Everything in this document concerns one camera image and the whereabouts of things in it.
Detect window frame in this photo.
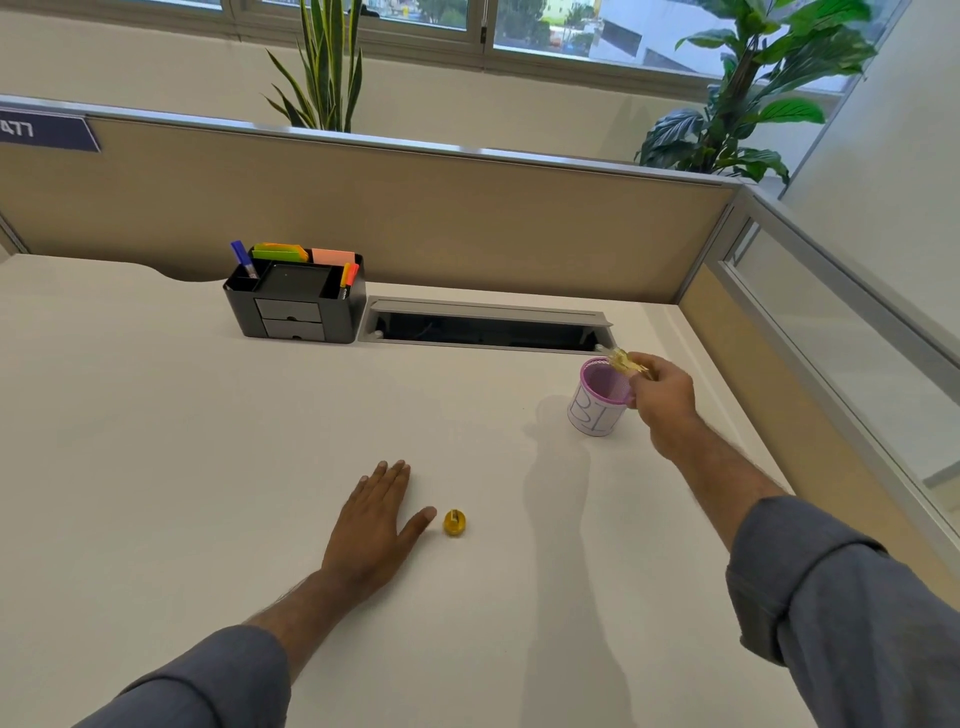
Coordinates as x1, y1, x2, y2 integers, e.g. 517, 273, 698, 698
0, 0, 912, 102

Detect person's right hand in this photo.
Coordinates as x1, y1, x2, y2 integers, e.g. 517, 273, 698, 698
627, 352, 700, 460

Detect person's left forearm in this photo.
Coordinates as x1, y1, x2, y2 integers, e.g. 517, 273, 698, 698
75, 570, 374, 728

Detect glass side partition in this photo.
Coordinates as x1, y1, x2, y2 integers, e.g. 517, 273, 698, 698
677, 183, 960, 579

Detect black desk organizer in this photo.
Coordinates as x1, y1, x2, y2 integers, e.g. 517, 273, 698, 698
222, 250, 368, 345

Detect beige desk partition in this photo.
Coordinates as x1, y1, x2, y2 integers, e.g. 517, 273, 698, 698
0, 94, 751, 305

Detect person's right forearm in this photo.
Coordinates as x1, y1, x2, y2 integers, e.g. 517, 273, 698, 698
663, 418, 960, 728

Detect broad leaf plant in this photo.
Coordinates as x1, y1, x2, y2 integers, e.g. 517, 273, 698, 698
634, 0, 879, 186

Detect blue label plate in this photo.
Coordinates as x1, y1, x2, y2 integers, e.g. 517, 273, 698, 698
0, 109, 102, 154

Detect purple mesh cup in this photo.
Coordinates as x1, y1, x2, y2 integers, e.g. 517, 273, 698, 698
567, 357, 637, 438

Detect snake plant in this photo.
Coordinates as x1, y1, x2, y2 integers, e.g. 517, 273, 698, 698
264, 0, 366, 134

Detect grey cable tray flap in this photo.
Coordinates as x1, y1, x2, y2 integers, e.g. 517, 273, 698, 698
357, 296, 616, 354

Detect person's left hand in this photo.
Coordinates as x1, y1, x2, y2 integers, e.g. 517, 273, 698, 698
321, 459, 438, 606

